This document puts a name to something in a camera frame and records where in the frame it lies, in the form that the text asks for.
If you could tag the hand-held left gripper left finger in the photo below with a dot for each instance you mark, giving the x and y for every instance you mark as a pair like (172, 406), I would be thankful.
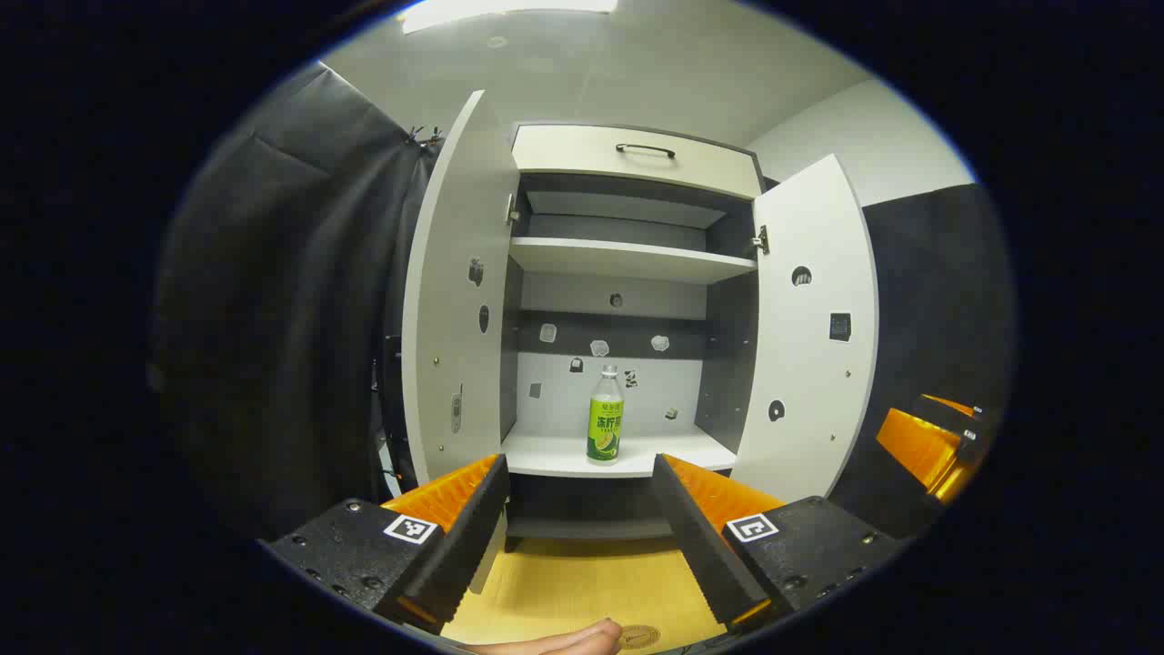
(468, 546)

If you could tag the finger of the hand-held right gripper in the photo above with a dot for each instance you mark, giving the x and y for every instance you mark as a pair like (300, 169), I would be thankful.
(955, 417)
(918, 446)

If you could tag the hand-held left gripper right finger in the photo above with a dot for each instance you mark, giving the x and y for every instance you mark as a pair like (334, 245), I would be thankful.
(700, 546)

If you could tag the round brown coaster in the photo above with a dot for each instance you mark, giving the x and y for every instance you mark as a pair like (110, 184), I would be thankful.
(639, 637)

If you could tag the white cabinet door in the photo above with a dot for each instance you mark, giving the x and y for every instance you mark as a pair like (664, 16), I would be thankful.
(455, 227)
(800, 455)

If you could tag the green label drink bottle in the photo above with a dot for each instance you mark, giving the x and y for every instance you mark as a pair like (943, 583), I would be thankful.
(605, 428)

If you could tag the white grey cabinet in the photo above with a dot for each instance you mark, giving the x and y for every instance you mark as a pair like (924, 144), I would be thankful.
(564, 400)

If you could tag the white cabinet shelf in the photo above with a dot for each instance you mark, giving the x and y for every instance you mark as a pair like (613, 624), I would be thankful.
(618, 259)
(555, 455)

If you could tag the metal door hinge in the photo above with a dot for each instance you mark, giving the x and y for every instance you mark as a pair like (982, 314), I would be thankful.
(512, 211)
(761, 239)

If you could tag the white cabinet drawer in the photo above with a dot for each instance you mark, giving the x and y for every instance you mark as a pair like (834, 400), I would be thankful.
(564, 155)

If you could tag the ceiling light panel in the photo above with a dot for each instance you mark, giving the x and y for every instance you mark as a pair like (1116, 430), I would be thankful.
(491, 11)

